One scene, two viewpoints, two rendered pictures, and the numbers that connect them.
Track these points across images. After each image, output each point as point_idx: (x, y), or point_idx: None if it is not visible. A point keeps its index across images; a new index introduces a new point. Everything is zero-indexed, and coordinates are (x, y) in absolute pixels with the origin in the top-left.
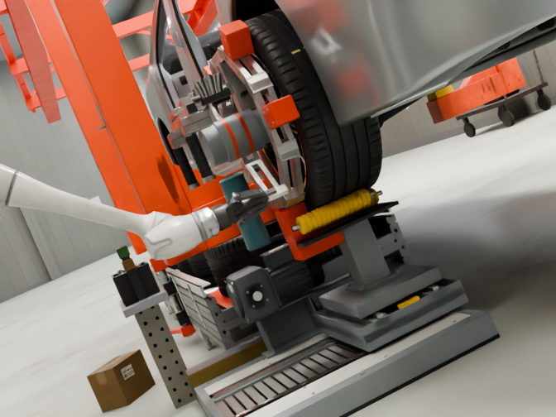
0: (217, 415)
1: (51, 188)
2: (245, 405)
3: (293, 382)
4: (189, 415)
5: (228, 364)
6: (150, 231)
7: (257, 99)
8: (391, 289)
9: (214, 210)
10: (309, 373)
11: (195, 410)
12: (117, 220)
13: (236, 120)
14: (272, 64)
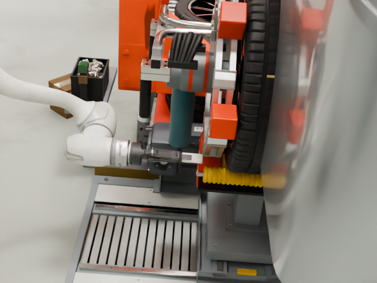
0: (77, 246)
1: (0, 76)
2: (102, 245)
3: (143, 251)
4: (82, 189)
5: (127, 173)
6: (72, 139)
7: (213, 94)
8: (242, 254)
9: (130, 151)
10: (159, 250)
11: (90, 187)
12: (56, 105)
13: (202, 67)
14: (244, 73)
